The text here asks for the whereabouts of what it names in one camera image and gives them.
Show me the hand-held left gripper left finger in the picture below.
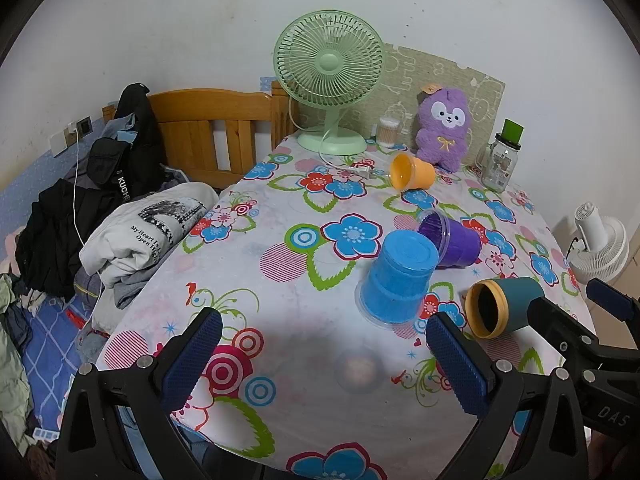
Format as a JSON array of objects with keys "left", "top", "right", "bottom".
[{"left": 55, "top": 306, "right": 224, "bottom": 480}]

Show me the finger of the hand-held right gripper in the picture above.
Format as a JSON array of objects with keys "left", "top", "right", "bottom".
[
  {"left": 586, "top": 278, "right": 640, "bottom": 346},
  {"left": 527, "top": 297, "right": 602, "bottom": 377}
]

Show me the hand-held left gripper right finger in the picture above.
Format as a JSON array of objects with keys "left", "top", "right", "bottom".
[{"left": 425, "top": 311, "right": 589, "bottom": 480}]

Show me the teal cup with yellow rim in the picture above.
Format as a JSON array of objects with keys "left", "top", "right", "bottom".
[{"left": 465, "top": 276, "right": 546, "bottom": 339}]

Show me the blue cup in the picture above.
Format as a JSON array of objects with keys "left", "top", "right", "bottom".
[{"left": 356, "top": 230, "right": 440, "bottom": 330}]

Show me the purple cup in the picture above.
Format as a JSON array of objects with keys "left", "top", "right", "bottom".
[{"left": 416, "top": 208, "right": 482, "bottom": 268}]

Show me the orange cup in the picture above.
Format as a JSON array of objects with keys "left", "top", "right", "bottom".
[{"left": 390, "top": 153, "right": 437, "bottom": 191}]

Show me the white standing fan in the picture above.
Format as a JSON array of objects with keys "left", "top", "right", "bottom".
[{"left": 565, "top": 202, "right": 630, "bottom": 289}]

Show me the grey folded clothing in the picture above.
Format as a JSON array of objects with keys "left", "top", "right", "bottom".
[{"left": 74, "top": 260, "right": 168, "bottom": 313}]

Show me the floral tablecloth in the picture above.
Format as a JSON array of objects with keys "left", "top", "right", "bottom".
[{"left": 95, "top": 132, "right": 601, "bottom": 480}]

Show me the white printed shirt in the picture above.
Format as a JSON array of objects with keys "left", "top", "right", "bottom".
[{"left": 79, "top": 182, "right": 221, "bottom": 292}]

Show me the pile of clothes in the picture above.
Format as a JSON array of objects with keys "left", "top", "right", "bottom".
[{"left": 0, "top": 155, "right": 128, "bottom": 461}]

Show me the glass jar with green lid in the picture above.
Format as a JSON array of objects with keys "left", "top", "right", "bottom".
[{"left": 477, "top": 119, "right": 524, "bottom": 193}]

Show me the pale green cloth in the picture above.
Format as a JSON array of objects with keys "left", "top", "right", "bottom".
[{"left": 0, "top": 274, "right": 37, "bottom": 453}]

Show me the black clothing pile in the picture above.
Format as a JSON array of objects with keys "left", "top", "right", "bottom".
[{"left": 15, "top": 177, "right": 127, "bottom": 302}]

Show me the black hanging bag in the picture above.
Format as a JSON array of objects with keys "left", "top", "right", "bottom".
[{"left": 82, "top": 82, "right": 169, "bottom": 207}]

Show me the purple plush toy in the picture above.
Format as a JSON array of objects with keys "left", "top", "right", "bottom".
[{"left": 415, "top": 87, "right": 474, "bottom": 174}]

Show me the cotton swab container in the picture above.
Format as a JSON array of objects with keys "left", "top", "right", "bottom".
[{"left": 376, "top": 116, "right": 400, "bottom": 149}]

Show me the wooden bed headboard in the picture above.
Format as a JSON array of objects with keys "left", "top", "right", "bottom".
[{"left": 102, "top": 80, "right": 301, "bottom": 192}]

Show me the patterned beige foam board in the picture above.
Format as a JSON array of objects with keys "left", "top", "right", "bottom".
[{"left": 372, "top": 44, "right": 506, "bottom": 171}]

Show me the green table fan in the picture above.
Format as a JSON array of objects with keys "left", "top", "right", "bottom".
[{"left": 273, "top": 10, "right": 386, "bottom": 156}]

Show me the white charging cable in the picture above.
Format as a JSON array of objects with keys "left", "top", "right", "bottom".
[{"left": 71, "top": 130, "right": 109, "bottom": 303}]

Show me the white fan power cable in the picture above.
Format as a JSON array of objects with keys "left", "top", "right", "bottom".
[{"left": 288, "top": 94, "right": 377, "bottom": 181}]

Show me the white wall socket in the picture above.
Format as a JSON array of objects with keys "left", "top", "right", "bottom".
[{"left": 49, "top": 127, "right": 81, "bottom": 156}]

